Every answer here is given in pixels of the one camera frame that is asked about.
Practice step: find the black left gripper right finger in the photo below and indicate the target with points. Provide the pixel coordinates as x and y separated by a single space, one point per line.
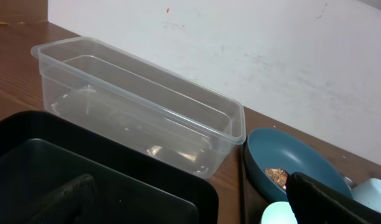
315 203

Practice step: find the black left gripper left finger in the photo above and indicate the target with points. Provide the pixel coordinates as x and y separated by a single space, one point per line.
69 203

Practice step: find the light blue small bowl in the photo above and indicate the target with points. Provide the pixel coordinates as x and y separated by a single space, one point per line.
278 213

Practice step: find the dark blue bowl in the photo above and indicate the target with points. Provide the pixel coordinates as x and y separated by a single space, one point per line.
268 148

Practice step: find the brown food scrap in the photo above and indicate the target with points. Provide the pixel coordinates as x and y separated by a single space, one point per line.
278 176

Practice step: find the brown serving tray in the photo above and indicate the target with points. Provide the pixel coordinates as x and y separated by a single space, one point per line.
252 204

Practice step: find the black plastic tray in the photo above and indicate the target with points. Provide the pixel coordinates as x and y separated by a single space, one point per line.
40 152

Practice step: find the light blue cup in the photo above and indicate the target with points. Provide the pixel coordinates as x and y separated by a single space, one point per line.
369 194

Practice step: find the clear plastic bin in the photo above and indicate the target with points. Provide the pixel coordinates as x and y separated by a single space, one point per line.
139 104

